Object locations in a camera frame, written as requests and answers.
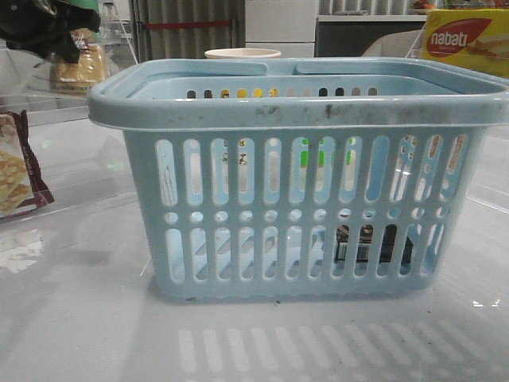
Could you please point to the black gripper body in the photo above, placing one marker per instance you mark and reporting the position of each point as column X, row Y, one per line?
column 44, row 28

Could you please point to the bread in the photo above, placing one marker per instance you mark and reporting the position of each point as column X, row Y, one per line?
column 77, row 78

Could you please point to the dark tissue pack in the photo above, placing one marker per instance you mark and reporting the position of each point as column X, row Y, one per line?
column 365, row 241

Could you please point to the light blue plastic basket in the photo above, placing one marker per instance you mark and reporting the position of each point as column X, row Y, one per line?
column 245, row 169

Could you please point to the green cartoon snack bag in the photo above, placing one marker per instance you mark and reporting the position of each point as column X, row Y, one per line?
column 87, row 4

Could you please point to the clear acrylic shelf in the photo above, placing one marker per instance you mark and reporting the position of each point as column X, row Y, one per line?
column 25, row 78

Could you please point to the brown cracker packet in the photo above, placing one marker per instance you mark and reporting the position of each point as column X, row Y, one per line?
column 22, row 186

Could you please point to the cream paper cup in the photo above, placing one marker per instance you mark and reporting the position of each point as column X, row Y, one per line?
column 242, row 53

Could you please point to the white cabinet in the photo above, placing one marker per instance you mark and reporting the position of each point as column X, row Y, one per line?
column 286, row 26

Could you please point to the yellow nabati wafer box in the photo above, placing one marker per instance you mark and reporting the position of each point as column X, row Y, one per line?
column 474, row 39

